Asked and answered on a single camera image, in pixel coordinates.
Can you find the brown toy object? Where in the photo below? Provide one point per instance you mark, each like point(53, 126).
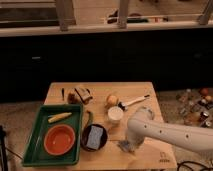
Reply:
point(79, 94)

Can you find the white handled brush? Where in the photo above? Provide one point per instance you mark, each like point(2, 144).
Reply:
point(125, 105)

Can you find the small dark pen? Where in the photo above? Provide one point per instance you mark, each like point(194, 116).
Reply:
point(62, 92)

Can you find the white cup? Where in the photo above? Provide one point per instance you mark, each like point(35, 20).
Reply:
point(115, 115)

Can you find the green plastic tray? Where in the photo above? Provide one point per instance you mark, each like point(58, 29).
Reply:
point(35, 154)

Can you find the dark round bowl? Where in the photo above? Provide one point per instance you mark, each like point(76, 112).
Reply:
point(85, 134)

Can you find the green curved vegetable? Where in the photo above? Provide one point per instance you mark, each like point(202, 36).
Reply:
point(90, 119)

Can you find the orange bowl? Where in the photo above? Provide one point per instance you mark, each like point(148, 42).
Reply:
point(59, 139)

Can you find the blue grey sponge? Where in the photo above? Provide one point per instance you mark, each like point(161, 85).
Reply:
point(94, 137)

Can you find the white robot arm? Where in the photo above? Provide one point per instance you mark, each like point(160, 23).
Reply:
point(141, 124)

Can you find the pile of floor items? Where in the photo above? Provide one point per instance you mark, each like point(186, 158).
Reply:
point(196, 108)

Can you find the wooden railing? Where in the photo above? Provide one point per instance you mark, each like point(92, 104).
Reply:
point(56, 17)

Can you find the yellow corn cob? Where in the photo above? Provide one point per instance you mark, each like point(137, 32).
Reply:
point(58, 117)

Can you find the yellow onion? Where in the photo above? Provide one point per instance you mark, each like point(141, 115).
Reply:
point(111, 100)

